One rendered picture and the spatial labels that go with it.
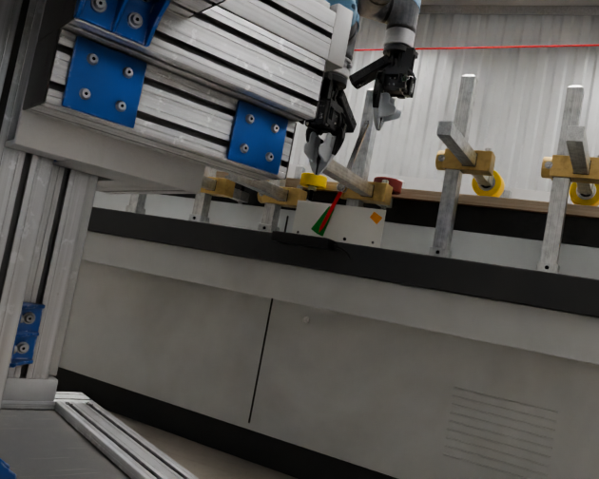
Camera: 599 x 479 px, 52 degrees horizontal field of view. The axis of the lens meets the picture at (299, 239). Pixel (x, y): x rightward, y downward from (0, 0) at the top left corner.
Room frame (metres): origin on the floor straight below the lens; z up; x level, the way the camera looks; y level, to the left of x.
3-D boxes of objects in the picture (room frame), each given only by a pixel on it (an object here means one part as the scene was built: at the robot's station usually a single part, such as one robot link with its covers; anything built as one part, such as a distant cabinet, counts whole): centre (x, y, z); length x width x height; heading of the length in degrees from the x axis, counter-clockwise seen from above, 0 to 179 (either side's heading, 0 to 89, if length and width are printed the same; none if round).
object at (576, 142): (1.35, -0.59, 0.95); 0.50 x 0.04 x 0.04; 152
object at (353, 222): (1.62, -0.09, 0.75); 0.26 x 0.01 x 0.10; 62
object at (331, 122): (1.31, 0.00, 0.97); 0.09 x 0.08 x 0.12; 152
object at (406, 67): (1.52, -0.16, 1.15); 0.09 x 0.08 x 0.12; 62
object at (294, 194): (1.74, 0.07, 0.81); 0.14 x 0.06 x 0.05; 62
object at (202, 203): (1.86, 0.31, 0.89); 0.04 x 0.04 x 0.48; 62
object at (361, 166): (1.63, -0.13, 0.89); 0.04 x 0.04 x 0.48; 62
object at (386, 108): (1.51, -0.15, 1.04); 0.06 x 0.03 x 0.09; 62
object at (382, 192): (1.62, -0.15, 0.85); 0.14 x 0.06 x 0.05; 62
